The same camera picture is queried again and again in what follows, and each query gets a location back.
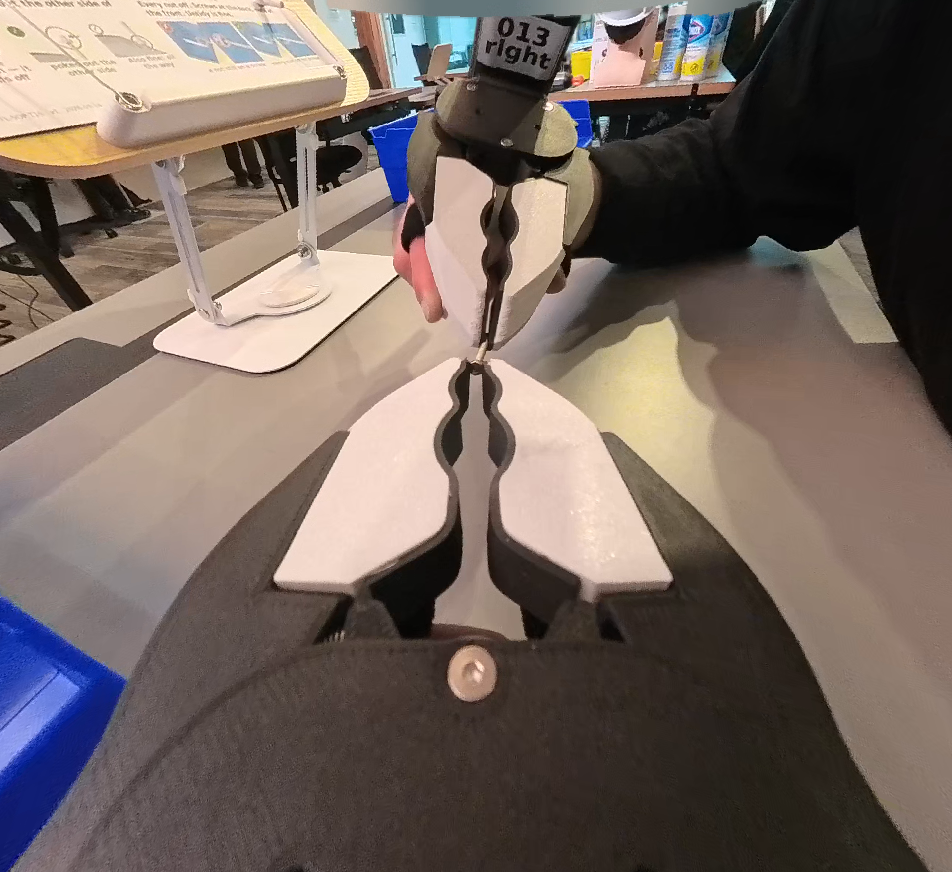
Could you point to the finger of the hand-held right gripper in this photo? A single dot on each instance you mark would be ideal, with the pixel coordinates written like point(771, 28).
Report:
point(539, 239)
point(457, 239)

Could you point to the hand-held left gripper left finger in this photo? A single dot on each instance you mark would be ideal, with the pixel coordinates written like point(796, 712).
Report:
point(372, 500)

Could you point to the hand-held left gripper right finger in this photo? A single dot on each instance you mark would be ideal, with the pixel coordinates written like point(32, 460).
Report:
point(580, 507)

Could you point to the metal screw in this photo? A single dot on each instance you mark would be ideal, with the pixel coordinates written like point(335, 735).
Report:
point(482, 355)

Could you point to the person's right forearm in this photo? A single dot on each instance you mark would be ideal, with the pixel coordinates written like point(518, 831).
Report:
point(706, 187)

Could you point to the grey desk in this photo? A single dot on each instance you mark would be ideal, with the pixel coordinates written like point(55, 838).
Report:
point(744, 478)

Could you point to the dark grey desk mat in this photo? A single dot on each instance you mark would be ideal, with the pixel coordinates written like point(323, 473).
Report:
point(67, 388)

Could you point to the person's right hand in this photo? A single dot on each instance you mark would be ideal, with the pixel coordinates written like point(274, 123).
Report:
point(424, 284)

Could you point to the blue plastic bin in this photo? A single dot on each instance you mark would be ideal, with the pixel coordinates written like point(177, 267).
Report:
point(390, 150)
point(44, 693)

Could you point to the cardboard box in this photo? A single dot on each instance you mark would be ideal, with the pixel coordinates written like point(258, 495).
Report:
point(625, 68)

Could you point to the wooden work table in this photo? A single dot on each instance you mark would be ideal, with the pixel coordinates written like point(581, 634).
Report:
point(647, 89)

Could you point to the white hard hat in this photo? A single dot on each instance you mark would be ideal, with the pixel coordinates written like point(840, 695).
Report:
point(628, 20)

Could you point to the wooden board stand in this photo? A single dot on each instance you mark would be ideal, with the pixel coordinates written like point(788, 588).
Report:
point(245, 321)

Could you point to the instruction sheet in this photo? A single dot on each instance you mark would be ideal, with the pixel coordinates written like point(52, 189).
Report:
point(111, 16)

